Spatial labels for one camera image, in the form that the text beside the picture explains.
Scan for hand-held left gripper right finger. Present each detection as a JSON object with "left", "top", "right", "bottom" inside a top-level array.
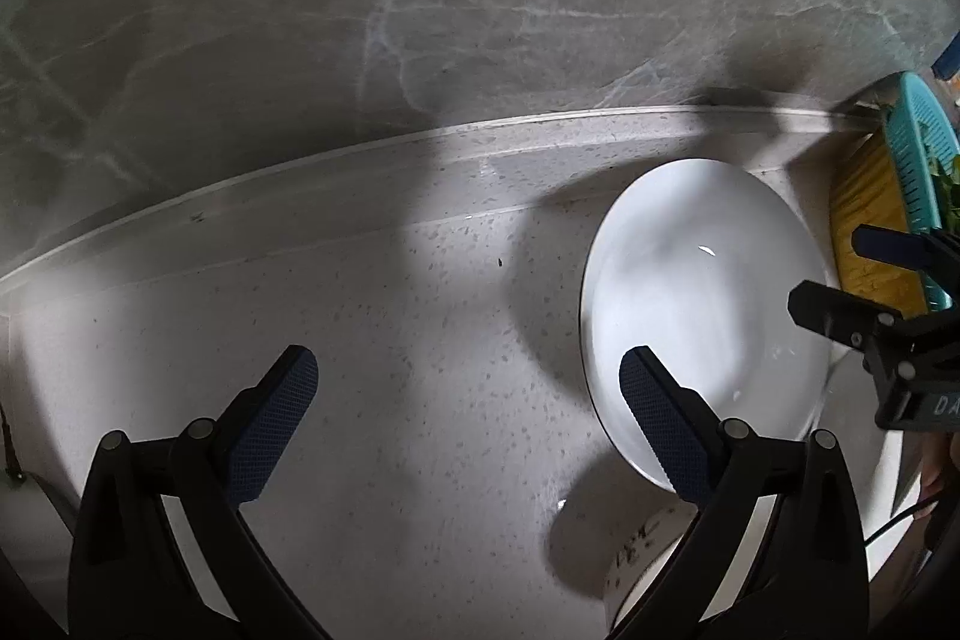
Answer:
[{"left": 611, "top": 345, "right": 871, "bottom": 640}]

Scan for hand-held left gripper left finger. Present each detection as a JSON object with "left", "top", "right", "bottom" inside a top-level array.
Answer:
[{"left": 67, "top": 345, "right": 335, "bottom": 640}]

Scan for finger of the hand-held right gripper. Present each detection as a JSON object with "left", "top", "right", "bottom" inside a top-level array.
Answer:
[
  {"left": 853, "top": 225, "right": 960, "bottom": 304},
  {"left": 787, "top": 280, "right": 901, "bottom": 348}
]

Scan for large white bowl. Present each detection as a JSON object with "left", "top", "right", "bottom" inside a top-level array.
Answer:
[{"left": 580, "top": 158, "right": 835, "bottom": 495}]

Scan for dark rimmed patterned bowl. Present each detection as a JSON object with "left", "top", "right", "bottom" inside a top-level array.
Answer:
[{"left": 604, "top": 503, "right": 706, "bottom": 640}]

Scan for yellow plastic basin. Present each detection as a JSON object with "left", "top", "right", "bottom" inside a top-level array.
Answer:
[{"left": 829, "top": 134, "right": 927, "bottom": 317}]

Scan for green leafy vegetables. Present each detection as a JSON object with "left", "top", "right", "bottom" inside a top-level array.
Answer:
[{"left": 926, "top": 156, "right": 960, "bottom": 236}]

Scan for teal plastic colander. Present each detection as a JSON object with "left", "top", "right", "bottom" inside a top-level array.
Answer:
[{"left": 881, "top": 71, "right": 960, "bottom": 319}]

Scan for thin black cable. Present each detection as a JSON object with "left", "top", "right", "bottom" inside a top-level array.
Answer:
[{"left": 862, "top": 501, "right": 935, "bottom": 545}]

